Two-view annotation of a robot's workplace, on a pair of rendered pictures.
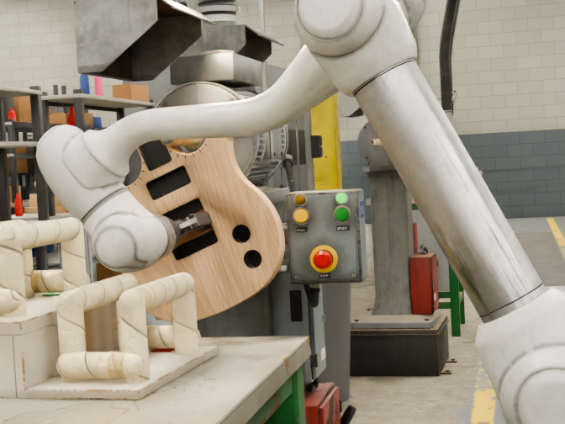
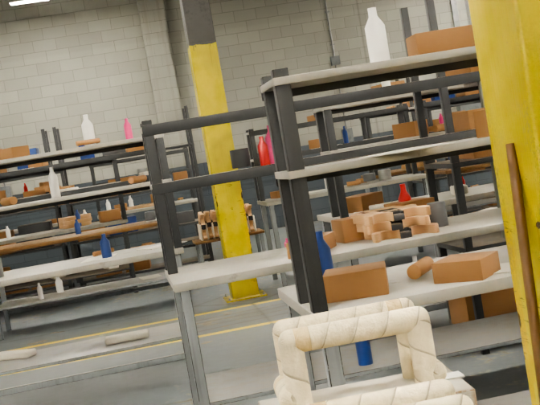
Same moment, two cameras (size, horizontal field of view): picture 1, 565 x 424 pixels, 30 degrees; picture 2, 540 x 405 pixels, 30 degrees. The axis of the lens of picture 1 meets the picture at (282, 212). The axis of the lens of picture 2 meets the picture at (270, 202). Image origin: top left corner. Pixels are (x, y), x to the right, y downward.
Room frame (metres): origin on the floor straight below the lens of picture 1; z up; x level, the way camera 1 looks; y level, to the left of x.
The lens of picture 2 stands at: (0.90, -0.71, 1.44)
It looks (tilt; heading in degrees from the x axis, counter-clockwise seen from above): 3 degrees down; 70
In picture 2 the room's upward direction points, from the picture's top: 10 degrees counter-clockwise
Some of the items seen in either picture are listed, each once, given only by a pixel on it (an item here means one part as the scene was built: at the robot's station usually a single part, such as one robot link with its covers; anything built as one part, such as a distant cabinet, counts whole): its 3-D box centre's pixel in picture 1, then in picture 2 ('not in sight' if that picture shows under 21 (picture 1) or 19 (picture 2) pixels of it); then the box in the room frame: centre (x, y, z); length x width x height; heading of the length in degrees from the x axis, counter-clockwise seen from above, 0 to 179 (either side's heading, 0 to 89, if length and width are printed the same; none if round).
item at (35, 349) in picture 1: (21, 340); not in sight; (1.39, 0.36, 0.98); 0.27 x 0.16 x 0.09; 165
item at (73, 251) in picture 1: (73, 262); not in sight; (1.46, 0.29, 1.07); 0.03 x 0.03 x 0.09
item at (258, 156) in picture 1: (224, 139); not in sight; (2.53, 0.13, 1.25); 0.41 x 0.27 x 0.26; 168
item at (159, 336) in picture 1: (161, 336); not in sight; (1.44, 0.18, 0.96); 0.11 x 0.03 x 0.03; 75
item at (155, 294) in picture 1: (158, 292); not in sight; (1.34, 0.16, 1.04); 0.20 x 0.03 x 0.03; 164
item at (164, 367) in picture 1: (129, 370); not in sight; (1.35, 0.21, 0.94); 0.27 x 0.15 x 0.01; 165
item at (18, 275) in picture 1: (11, 277); not in sight; (1.30, 0.34, 1.07); 0.03 x 0.03 x 0.09
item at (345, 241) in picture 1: (321, 246); not in sight; (2.39, -0.08, 0.99); 0.24 x 0.21 x 0.26; 168
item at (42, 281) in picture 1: (52, 281); not in sight; (1.48, 0.33, 1.04); 0.11 x 0.03 x 0.03; 75
